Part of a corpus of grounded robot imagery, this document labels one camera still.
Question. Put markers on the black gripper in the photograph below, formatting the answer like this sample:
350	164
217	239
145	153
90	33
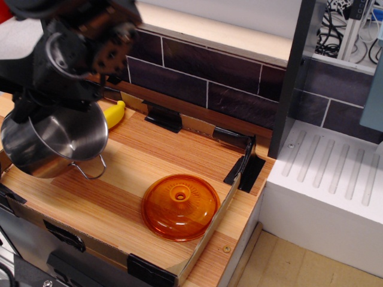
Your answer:
46	78

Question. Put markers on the stainless steel pot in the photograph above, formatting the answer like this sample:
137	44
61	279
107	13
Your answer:
54	140

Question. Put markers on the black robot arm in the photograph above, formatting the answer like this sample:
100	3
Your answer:
79	38

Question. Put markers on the orange transparent pot lid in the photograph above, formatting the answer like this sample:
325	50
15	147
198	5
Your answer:
179	207

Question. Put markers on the yellow plastic banana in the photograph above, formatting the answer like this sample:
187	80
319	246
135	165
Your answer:
114	114

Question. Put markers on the brass screw washer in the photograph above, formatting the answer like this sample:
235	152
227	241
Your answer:
226	249

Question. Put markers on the white ridged drain board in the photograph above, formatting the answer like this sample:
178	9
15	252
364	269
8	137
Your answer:
324	193

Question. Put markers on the dark shelf frame with tiles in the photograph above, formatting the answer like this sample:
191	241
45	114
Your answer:
249	66

